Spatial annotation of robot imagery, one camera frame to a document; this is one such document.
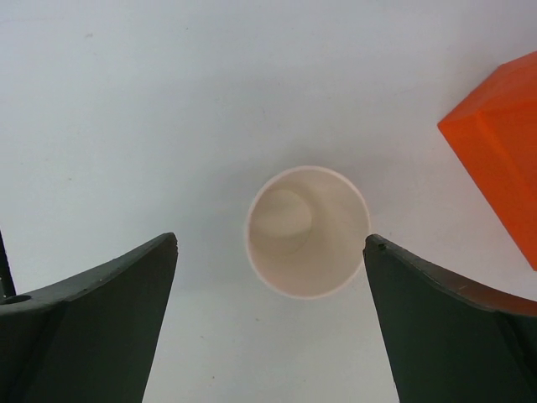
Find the single brown paper cup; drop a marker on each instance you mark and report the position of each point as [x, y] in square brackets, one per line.
[305, 231]

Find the orange paper bag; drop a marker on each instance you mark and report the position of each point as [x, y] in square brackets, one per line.
[493, 133]

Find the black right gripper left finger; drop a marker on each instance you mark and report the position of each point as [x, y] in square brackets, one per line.
[91, 337]

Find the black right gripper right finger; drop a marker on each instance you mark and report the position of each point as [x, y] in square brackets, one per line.
[449, 338]

